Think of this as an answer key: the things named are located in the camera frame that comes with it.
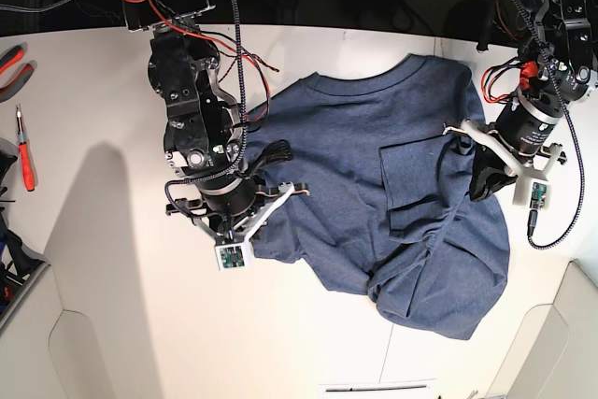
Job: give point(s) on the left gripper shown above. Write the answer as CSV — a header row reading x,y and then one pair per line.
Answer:
x,y
507,147

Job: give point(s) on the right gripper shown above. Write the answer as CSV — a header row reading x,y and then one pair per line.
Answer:
x,y
234,214

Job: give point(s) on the blue-grey t-shirt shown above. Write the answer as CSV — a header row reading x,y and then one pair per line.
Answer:
x,y
387,213

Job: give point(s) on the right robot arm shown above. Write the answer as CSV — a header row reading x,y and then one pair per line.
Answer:
x,y
207,129

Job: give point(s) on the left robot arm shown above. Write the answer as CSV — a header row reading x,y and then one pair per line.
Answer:
x,y
555,66

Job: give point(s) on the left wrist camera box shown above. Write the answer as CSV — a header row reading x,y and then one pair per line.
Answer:
x,y
531,193

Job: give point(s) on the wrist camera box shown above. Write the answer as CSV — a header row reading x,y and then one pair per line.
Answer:
x,y
531,193
234,255

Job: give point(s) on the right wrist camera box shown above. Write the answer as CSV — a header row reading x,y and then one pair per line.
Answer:
x,y
234,255

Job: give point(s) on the orange-handled screwdriver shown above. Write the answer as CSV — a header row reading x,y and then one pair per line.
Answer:
x,y
27,170

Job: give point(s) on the red-handled pliers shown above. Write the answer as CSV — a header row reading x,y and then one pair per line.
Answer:
x,y
23,71

